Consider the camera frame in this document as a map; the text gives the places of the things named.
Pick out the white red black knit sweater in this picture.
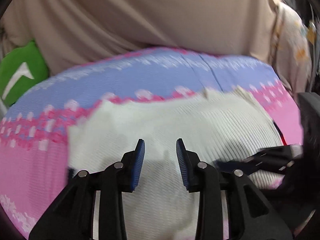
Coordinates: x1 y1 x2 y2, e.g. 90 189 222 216
67 86 286 240

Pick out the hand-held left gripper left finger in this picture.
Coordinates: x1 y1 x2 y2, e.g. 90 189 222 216
29 138 146 240

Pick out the pink floral bedsheet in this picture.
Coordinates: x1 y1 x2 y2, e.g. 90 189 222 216
0 46 304 240

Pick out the green pillow with white mark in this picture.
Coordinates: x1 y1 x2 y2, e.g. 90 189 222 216
0 40 49 108

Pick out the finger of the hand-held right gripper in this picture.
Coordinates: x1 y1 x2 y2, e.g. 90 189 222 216
215 144 303 178
297 92 320 150

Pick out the cream floral cloth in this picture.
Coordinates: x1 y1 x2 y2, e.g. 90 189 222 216
271 1 316 101

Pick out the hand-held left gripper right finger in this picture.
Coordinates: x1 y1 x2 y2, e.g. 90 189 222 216
176 138 293 240

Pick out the beige draped cloth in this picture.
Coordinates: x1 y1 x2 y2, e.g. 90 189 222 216
2 0 283 77

